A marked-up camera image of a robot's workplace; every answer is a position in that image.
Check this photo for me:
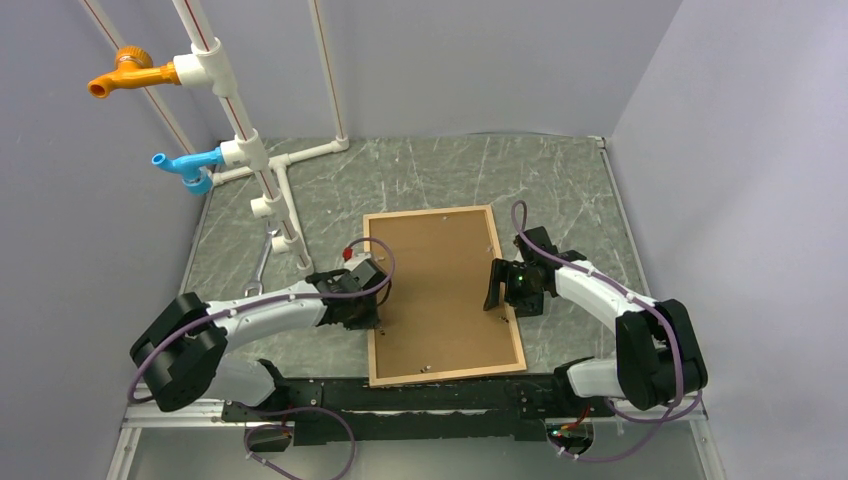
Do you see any orange plastic faucet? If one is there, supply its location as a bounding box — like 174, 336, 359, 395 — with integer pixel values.
87, 46, 181, 98

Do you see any light wooden picture frame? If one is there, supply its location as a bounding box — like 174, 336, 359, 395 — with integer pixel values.
362, 204, 529, 389

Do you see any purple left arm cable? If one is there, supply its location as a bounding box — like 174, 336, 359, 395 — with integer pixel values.
127, 237, 397, 405

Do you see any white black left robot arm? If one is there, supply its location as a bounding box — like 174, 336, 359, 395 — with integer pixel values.
130, 257, 390, 420

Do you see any brown fibreboard backing board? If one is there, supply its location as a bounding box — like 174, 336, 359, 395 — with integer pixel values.
368, 210, 521, 380

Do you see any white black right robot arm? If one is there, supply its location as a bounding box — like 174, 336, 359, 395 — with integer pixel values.
483, 227, 708, 415

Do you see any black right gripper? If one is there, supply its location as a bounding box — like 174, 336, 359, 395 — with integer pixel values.
483, 258, 545, 318

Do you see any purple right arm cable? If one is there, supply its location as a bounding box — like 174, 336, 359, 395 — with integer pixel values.
510, 200, 705, 464

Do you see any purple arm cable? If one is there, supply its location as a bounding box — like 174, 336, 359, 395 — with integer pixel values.
510, 200, 705, 464
127, 237, 397, 405

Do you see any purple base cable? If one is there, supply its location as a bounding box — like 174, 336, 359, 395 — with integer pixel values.
243, 404, 359, 480

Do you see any blue plastic faucet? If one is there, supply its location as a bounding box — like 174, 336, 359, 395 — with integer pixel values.
151, 147, 225, 196

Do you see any white PVC pipe stand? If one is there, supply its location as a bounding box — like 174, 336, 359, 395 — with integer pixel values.
78, 0, 351, 276

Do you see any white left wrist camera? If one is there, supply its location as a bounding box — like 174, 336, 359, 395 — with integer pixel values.
342, 246, 373, 270

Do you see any silver metal wrench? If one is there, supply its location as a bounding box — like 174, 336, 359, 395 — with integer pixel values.
243, 222, 279, 297

